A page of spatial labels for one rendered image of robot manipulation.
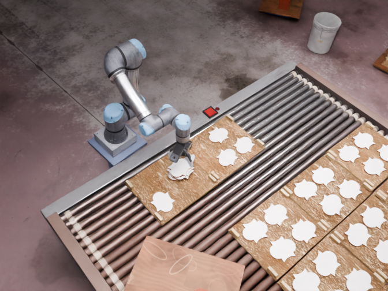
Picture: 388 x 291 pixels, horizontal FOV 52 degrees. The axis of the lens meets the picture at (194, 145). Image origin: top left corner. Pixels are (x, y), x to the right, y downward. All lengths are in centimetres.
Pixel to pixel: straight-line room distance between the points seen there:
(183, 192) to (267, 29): 321
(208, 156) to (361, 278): 105
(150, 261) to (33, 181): 188
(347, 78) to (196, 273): 327
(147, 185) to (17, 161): 175
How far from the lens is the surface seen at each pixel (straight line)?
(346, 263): 227
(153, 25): 504
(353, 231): 236
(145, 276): 197
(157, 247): 202
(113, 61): 209
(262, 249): 218
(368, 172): 262
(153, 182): 233
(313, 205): 238
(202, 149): 247
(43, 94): 431
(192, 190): 230
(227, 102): 279
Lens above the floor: 288
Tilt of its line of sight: 51 degrees down
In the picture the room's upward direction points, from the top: 4 degrees clockwise
